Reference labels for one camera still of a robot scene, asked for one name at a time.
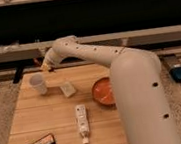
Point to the white small box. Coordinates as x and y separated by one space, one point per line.
68 89

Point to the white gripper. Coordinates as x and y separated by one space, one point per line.
50 60

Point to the white plastic bottle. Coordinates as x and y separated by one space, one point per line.
82 123

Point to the wooden table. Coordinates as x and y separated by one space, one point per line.
54 113

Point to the orange bowl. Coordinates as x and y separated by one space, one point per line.
102 92

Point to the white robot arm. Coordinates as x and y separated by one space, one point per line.
136 84

